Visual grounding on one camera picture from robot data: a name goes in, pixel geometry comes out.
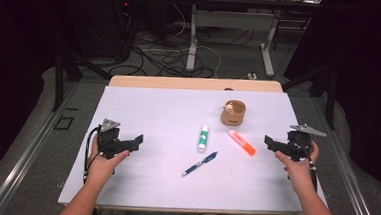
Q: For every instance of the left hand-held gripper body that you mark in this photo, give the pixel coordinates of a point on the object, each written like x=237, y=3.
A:
x=108, y=139

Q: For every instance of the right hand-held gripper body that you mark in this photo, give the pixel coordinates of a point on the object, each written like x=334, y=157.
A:
x=299, y=144

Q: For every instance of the orange highlighter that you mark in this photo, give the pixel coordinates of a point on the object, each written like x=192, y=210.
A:
x=243, y=143

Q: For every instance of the tan pen holder cup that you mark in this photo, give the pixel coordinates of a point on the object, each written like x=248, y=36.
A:
x=233, y=118

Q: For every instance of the blue ballpoint pen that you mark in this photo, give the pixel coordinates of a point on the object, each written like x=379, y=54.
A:
x=201, y=162

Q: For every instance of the person's right hand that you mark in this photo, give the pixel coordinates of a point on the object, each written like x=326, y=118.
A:
x=299, y=174

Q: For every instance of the person's left hand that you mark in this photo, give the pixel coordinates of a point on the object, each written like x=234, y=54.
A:
x=101, y=168

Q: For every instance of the white table mat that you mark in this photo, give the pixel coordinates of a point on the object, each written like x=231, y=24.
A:
x=164, y=119

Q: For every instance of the small pale figurine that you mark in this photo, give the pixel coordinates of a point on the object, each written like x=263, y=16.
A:
x=228, y=107

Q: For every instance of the black metal stand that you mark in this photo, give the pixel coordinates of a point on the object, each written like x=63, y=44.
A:
x=59, y=79
x=330, y=96

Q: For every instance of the green and white glue stick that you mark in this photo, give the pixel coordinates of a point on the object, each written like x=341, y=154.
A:
x=203, y=138

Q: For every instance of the white plug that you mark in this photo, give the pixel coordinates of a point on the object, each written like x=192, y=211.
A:
x=252, y=76

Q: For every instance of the dark curtain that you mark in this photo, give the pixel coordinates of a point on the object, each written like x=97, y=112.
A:
x=11, y=59
x=370, y=81

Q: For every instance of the dark equipment with red light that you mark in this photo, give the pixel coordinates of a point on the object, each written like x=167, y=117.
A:
x=100, y=25

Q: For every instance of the white metal desk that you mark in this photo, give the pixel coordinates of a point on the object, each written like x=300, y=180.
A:
x=230, y=19

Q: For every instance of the aluminium floor rail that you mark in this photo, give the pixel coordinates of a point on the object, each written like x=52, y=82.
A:
x=348, y=177
x=24, y=164

